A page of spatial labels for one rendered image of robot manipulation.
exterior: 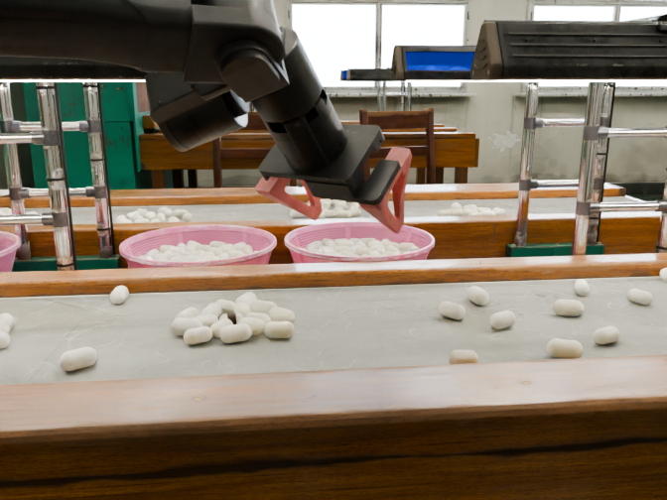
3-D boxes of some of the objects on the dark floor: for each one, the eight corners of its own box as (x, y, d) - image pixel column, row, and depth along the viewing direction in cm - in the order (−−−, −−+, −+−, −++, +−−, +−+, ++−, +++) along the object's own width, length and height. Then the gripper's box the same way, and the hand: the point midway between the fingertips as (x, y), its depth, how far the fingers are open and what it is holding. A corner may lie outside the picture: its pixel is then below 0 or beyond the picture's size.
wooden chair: (394, 310, 297) (399, 112, 273) (354, 284, 335) (356, 109, 311) (471, 298, 314) (483, 111, 290) (426, 274, 352) (433, 107, 328)
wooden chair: (200, 312, 295) (189, 113, 271) (218, 283, 336) (210, 108, 313) (294, 312, 293) (291, 113, 270) (301, 284, 335) (299, 109, 312)
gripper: (381, 71, 49) (435, 203, 60) (248, 72, 57) (317, 189, 68) (341, 132, 46) (405, 260, 57) (207, 124, 54) (286, 237, 65)
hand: (353, 215), depth 62 cm, fingers open, 9 cm apart
